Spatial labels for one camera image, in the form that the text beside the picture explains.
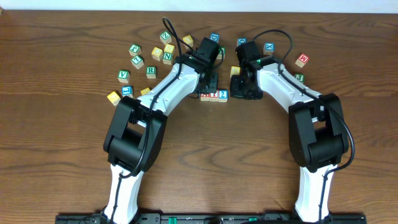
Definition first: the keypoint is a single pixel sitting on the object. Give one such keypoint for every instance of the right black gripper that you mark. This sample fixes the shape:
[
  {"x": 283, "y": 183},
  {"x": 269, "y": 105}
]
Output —
[{"x": 236, "y": 92}]

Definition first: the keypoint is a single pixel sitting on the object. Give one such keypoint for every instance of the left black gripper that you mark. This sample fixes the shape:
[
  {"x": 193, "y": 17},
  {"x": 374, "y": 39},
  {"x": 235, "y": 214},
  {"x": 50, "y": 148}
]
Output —
[{"x": 214, "y": 86}]

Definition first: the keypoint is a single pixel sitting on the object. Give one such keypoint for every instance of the red A block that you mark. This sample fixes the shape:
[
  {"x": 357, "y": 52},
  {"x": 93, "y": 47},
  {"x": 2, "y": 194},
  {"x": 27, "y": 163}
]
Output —
[{"x": 204, "y": 97}]

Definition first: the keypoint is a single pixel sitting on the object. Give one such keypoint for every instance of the red I block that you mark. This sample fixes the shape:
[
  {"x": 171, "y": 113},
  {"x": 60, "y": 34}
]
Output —
[{"x": 214, "y": 96}]

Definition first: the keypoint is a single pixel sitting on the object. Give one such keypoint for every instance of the blue 2 block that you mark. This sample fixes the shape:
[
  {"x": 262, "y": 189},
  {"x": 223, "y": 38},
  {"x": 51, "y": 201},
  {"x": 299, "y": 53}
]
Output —
[{"x": 223, "y": 96}]

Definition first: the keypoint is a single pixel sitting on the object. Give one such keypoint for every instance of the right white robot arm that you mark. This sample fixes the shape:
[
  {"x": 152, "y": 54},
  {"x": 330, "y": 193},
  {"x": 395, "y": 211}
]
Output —
[{"x": 317, "y": 136}]

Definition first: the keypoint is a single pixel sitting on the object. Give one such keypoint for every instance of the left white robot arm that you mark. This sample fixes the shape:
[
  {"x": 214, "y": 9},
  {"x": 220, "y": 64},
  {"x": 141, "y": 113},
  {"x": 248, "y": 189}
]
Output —
[{"x": 136, "y": 132}]

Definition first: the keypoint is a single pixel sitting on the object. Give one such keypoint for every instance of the yellow block centre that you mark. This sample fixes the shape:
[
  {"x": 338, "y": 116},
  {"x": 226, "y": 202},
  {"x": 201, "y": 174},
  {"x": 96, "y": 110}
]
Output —
[{"x": 235, "y": 70}]

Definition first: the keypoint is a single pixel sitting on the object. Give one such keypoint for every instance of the green B block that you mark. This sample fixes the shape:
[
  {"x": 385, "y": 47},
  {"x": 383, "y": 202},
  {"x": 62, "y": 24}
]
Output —
[{"x": 221, "y": 53}]

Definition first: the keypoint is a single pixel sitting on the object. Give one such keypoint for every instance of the blue D block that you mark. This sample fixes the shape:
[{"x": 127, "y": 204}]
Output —
[{"x": 241, "y": 41}]

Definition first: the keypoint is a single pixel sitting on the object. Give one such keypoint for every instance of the blue X block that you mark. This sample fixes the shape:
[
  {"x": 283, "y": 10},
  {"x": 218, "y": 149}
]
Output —
[{"x": 268, "y": 48}]

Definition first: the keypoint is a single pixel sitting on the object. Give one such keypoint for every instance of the blue block top pair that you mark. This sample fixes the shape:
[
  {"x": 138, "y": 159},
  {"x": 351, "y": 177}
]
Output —
[{"x": 215, "y": 37}]

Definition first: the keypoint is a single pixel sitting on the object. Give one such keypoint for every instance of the green N block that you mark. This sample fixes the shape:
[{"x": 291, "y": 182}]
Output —
[{"x": 167, "y": 58}]

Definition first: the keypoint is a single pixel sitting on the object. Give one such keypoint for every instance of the yellow block top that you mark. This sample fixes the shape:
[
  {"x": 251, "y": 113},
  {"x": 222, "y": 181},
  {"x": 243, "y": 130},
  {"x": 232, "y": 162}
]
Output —
[{"x": 188, "y": 42}]

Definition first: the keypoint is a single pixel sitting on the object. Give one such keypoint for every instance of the yellow block upper near N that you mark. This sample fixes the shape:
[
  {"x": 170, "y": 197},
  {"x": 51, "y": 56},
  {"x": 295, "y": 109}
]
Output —
[{"x": 169, "y": 48}]

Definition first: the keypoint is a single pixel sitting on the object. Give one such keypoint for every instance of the yellow block n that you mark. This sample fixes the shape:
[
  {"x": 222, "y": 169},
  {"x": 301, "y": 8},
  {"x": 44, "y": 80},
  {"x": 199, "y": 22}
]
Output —
[
  {"x": 169, "y": 48},
  {"x": 157, "y": 54}
]

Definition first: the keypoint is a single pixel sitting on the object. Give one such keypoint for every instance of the green J block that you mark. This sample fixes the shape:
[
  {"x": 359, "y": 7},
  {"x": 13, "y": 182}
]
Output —
[{"x": 300, "y": 77}]

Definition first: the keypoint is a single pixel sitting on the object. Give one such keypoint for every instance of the green R block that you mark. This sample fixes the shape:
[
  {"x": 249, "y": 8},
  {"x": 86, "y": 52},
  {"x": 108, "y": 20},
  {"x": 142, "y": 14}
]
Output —
[{"x": 151, "y": 72}]

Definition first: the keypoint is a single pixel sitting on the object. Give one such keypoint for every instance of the green Z block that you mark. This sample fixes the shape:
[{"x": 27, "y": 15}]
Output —
[{"x": 165, "y": 37}]

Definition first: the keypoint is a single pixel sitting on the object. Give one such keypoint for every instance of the yellow block lower left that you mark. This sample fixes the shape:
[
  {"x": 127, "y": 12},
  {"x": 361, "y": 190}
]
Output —
[{"x": 145, "y": 91}]

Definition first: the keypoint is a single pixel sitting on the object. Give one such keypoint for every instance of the red M block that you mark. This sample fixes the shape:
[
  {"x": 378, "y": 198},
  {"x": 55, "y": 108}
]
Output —
[{"x": 302, "y": 60}]

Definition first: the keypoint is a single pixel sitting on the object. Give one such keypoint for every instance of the green 7 block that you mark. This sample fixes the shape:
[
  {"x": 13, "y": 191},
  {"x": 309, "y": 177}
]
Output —
[{"x": 137, "y": 61}]

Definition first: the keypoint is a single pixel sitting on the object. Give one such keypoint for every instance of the blue L block left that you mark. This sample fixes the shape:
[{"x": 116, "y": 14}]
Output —
[{"x": 127, "y": 91}]

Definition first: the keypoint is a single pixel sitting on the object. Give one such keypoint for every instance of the green V block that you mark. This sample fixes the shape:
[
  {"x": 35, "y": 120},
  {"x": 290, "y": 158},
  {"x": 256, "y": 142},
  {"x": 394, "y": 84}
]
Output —
[{"x": 124, "y": 76}]

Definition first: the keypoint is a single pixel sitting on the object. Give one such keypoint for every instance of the yellow block far left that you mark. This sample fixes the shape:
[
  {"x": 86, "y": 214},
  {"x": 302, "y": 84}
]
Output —
[{"x": 114, "y": 97}]

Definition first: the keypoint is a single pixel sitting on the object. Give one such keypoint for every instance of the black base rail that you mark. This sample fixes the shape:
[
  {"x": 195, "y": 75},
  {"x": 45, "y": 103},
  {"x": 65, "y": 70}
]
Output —
[{"x": 156, "y": 218}]

